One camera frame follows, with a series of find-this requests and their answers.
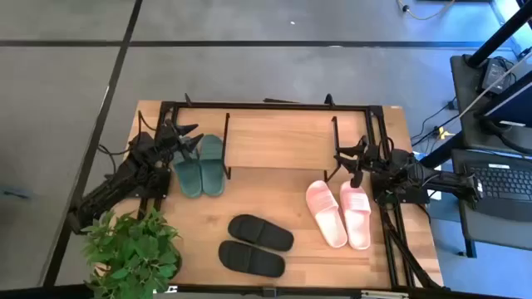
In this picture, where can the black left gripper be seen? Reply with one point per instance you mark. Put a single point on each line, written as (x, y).
(170, 139)

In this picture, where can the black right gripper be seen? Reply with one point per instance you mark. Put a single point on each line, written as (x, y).
(378, 155)

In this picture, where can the green rubber slide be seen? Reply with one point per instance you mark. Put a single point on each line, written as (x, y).
(189, 180)
(212, 166)

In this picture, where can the pink rubber slide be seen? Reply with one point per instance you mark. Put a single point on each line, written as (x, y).
(357, 220)
(328, 216)

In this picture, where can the black rubber slide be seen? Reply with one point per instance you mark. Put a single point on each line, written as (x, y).
(249, 258)
(262, 232)

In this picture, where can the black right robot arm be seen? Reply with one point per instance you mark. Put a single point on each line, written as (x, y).
(440, 180)

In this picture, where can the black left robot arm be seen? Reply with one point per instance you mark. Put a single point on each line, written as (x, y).
(124, 178)

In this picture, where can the wooden shelf with black legs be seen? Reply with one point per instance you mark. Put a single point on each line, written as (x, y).
(278, 141)

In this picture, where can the white paper sheet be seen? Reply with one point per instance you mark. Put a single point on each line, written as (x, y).
(435, 194)

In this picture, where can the black diagonal support beam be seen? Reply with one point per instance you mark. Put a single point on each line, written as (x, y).
(444, 151)

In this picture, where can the dark grey computer desk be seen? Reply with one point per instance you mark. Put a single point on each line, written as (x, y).
(465, 104)

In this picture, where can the green leafy potted plant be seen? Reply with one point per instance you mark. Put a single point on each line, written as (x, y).
(129, 253)

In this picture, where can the black computer keyboard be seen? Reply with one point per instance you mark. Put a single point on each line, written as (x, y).
(507, 191)

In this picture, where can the dark grey keyboard tray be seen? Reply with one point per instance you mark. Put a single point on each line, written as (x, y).
(490, 236)

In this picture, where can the thin white rod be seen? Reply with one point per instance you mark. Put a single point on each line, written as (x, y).
(496, 84)

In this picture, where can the black power adapter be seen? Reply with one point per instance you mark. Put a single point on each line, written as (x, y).
(492, 74)

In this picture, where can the dark computer monitor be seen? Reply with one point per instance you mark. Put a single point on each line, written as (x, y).
(515, 104)

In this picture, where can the small dark floor object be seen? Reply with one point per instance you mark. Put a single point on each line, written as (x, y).
(16, 193)

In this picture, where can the black diagonal pole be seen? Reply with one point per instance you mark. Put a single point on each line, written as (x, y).
(498, 35)

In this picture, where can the silver metal bracket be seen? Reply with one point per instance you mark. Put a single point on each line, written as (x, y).
(384, 295)

